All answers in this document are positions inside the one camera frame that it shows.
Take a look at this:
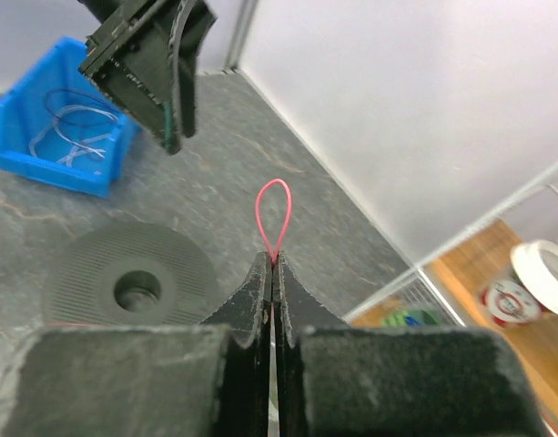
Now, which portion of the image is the white wire bundle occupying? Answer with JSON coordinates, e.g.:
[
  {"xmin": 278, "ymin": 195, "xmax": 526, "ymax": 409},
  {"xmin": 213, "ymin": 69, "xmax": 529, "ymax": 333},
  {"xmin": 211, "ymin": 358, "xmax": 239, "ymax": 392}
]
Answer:
[{"xmin": 28, "ymin": 88, "xmax": 120, "ymax": 168}]

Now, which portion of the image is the red wire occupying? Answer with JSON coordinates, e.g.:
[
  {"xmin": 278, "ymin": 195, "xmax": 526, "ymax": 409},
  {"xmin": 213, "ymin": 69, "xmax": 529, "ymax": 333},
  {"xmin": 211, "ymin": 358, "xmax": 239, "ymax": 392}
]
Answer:
[{"xmin": 254, "ymin": 178, "xmax": 293, "ymax": 265}]

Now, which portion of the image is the white wire wooden shelf rack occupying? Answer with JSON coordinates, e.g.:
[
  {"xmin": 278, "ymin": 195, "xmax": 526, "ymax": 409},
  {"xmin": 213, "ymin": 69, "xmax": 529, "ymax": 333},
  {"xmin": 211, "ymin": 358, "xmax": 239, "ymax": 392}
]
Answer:
[{"xmin": 344, "ymin": 162, "xmax": 558, "ymax": 436}]

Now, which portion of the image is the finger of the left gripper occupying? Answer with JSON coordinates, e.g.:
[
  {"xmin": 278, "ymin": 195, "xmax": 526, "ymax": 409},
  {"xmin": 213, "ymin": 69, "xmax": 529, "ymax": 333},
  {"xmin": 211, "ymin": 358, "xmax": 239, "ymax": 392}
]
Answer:
[
  {"xmin": 105, "ymin": 26, "xmax": 180, "ymax": 155},
  {"xmin": 168, "ymin": 0, "xmax": 216, "ymax": 138}
]

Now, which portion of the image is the grey filament spool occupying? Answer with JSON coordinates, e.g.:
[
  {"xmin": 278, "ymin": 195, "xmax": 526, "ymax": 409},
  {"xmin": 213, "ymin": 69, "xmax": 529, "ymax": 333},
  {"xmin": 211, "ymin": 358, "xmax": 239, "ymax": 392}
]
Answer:
[{"xmin": 43, "ymin": 222, "xmax": 219, "ymax": 325}]

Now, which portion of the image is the white lidded paper cup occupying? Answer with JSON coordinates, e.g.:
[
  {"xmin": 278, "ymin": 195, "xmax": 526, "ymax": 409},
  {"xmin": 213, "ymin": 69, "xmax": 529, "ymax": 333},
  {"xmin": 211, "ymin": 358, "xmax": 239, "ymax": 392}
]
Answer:
[{"xmin": 476, "ymin": 239, "xmax": 558, "ymax": 330}]

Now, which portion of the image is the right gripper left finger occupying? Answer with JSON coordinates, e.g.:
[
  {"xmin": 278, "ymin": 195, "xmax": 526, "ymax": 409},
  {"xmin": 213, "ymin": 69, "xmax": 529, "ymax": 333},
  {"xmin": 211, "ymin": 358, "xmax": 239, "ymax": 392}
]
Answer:
[{"xmin": 0, "ymin": 252, "xmax": 272, "ymax": 436}]

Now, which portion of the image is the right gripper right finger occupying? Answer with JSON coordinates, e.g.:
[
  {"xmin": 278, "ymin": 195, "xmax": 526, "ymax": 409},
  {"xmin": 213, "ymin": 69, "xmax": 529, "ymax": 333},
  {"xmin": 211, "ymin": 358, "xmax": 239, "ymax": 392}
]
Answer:
[{"xmin": 272, "ymin": 256, "xmax": 545, "ymax": 436}]

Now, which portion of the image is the blue plastic bin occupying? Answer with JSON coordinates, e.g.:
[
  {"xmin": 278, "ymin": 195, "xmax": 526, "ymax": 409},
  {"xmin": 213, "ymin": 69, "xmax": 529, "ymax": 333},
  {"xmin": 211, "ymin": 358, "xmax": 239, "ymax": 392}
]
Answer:
[{"xmin": 0, "ymin": 37, "xmax": 139, "ymax": 198}]

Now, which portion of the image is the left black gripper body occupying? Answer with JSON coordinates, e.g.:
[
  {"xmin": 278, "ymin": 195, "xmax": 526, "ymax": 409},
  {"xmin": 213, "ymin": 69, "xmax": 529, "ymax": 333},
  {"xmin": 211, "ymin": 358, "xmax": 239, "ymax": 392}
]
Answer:
[{"xmin": 79, "ymin": 1, "xmax": 178, "ymax": 114}]

